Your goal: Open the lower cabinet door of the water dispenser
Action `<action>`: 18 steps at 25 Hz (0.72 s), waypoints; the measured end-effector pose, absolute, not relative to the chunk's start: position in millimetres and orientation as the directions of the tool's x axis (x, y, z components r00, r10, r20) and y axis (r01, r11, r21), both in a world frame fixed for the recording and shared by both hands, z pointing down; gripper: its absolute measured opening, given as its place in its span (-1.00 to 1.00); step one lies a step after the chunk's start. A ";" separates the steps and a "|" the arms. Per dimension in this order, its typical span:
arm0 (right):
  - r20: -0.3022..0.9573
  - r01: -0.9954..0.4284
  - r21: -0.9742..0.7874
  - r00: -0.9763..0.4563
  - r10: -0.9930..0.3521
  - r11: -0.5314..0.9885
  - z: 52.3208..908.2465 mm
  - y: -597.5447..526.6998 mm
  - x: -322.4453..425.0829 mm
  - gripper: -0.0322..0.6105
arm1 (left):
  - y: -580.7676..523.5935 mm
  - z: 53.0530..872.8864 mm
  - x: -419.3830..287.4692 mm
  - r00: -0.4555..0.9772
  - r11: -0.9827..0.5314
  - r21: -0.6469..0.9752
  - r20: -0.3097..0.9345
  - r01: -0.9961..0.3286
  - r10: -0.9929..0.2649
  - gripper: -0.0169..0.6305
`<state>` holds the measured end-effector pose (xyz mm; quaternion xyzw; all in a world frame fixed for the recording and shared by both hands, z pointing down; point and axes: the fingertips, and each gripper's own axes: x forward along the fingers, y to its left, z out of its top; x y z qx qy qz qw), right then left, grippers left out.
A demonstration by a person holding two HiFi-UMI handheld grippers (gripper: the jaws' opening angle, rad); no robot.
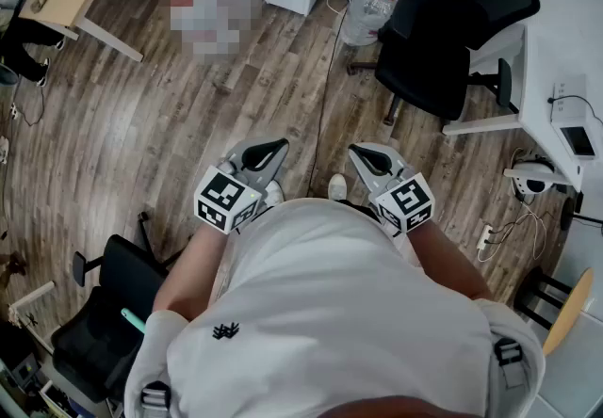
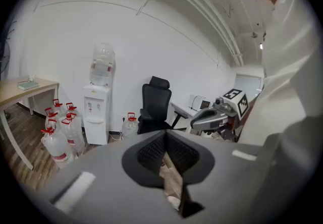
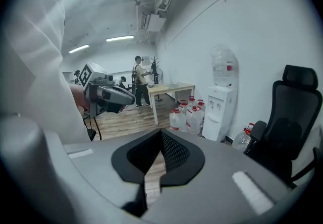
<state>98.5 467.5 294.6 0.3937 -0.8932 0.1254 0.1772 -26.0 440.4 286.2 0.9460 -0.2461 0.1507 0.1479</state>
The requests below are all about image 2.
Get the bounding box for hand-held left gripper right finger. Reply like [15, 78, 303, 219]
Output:
[166, 129, 215, 186]

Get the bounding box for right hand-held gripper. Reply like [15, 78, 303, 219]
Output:
[190, 88, 250, 131]

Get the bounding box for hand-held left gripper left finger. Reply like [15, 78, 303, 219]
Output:
[122, 129, 166, 189]

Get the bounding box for white water dispenser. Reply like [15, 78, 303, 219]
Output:
[83, 84, 112, 146]

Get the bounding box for person's right forearm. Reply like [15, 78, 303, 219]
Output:
[244, 105, 254, 124]

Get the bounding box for clear bottle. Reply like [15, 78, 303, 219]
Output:
[89, 42, 116, 87]

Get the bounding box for white box appliance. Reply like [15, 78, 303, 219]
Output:
[189, 93, 202, 110]

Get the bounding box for white desk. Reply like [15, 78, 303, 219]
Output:
[171, 101, 202, 133]

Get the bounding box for black mesh office chair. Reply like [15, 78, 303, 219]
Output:
[137, 76, 189, 135]

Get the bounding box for frosted glass door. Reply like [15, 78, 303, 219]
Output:
[234, 73, 264, 98]

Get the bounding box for person's white shirt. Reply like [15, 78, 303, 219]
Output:
[238, 0, 319, 147]

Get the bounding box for white ceiling pipe run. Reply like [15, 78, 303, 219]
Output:
[126, 0, 244, 67]

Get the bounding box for green book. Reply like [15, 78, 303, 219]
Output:
[17, 81, 40, 91]

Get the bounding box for wooden table white legs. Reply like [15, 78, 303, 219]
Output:
[0, 76, 60, 171]

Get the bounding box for black coat rack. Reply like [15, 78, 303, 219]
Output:
[3, 20, 17, 42]

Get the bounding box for thin white wall conduit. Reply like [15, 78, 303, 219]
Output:
[33, 0, 223, 69]

